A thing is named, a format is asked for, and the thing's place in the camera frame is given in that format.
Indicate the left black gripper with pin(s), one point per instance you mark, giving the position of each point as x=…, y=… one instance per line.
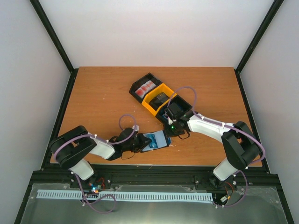
x=143, y=143

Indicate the black leather card holder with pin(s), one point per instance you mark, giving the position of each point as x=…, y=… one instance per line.
x=167, y=139

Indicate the light blue slotted cable duct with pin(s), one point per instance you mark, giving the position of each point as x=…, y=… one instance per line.
x=127, y=196

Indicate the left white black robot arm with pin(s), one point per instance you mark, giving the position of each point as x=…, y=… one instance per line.
x=71, y=148

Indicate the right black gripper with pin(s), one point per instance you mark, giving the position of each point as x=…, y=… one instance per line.
x=169, y=134

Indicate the black bin with blue cards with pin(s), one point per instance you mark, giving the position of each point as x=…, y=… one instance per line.
x=162, y=117

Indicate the stack of blue cards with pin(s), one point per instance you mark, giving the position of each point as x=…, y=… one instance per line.
x=180, y=108

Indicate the black card holders in bin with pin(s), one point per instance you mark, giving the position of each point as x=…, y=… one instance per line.
x=158, y=100

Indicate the black aluminium frame rail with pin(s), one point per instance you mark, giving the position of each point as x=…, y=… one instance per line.
x=147, y=174

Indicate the yellow plastic bin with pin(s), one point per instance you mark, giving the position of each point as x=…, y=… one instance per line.
x=161, y=88

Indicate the black bin with red cards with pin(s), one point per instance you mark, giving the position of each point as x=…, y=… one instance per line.
x=141, y=81

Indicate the stack of red cards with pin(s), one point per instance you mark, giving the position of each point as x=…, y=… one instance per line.
x=145, y=88

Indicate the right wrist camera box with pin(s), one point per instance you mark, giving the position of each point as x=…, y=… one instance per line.
x=172, y=113

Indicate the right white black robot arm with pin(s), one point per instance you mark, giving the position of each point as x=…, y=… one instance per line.
x=240, y=145

